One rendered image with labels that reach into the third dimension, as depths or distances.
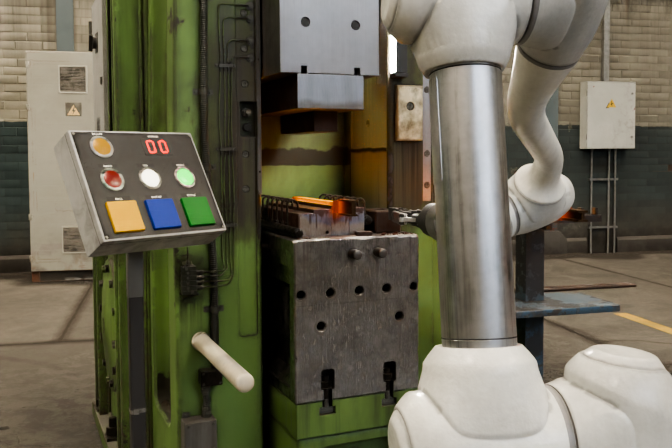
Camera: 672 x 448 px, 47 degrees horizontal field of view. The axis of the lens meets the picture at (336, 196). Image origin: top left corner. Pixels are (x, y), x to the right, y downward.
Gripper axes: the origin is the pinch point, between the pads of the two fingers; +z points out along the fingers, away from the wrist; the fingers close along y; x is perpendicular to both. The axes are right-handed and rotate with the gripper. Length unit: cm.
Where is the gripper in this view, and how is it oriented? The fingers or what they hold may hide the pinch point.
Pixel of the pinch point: (397, 214)
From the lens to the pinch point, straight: 185.8
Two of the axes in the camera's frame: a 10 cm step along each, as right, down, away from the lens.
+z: -3.9, -0.5, 9.2
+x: -0.1, -10.0, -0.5
